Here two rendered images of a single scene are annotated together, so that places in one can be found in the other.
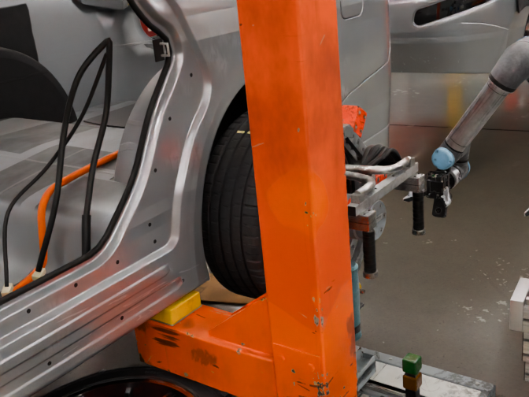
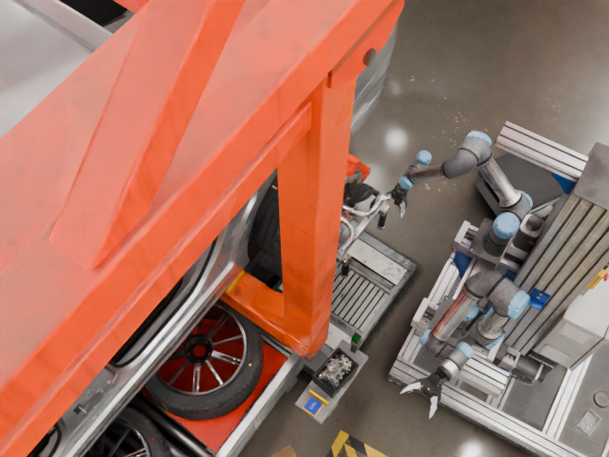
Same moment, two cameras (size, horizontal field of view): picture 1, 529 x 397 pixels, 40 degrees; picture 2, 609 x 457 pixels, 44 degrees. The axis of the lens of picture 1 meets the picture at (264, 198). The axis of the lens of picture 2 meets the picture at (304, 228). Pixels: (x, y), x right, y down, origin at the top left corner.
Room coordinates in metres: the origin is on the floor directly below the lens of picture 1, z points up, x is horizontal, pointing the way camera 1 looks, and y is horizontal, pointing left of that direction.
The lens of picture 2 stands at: (0.41, -0.02, 4.29)
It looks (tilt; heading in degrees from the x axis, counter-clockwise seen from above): 63 degrees down; 358
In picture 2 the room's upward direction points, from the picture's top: 1 degrees clockwise
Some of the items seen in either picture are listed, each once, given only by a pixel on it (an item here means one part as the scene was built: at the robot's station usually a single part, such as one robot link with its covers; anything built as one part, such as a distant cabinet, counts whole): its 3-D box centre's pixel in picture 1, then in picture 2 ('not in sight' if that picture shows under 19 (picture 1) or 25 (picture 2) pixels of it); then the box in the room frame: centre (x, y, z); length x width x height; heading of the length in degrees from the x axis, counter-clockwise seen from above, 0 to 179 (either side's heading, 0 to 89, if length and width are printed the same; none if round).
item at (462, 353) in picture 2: not in sight; (459, 355); (1.33, -0.72, 1.21); 0.11 x 0.08 x 0.09; 135
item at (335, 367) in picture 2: not in sight; (335, 373); (1.47, -0.23, 0.51); 0.20 x 0.14 x 0.13; 136
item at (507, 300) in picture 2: not in sight; (497, 315); (1.52, -0.91, 1.19); 0.15 x 0.12 x 0.55; 45
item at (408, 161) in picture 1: (375, 153); (359, 198); (2.20, -0.36, 1.03); 0.19 x 0.18 x 0.11; 53
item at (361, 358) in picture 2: not in sight; (332, 380); (1.45, -0.22, 0.44); 0.43 x 0.17 x 0.03; 143
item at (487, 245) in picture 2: not in sight; (498, 238); (2.04, -1.07, 0.87); 0.15 x 0.15 x 0.10
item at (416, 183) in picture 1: (408, 181); (379, 207); (2.20, -0.47, 0.93); 0.09 x 0.05 x 0.05; 53
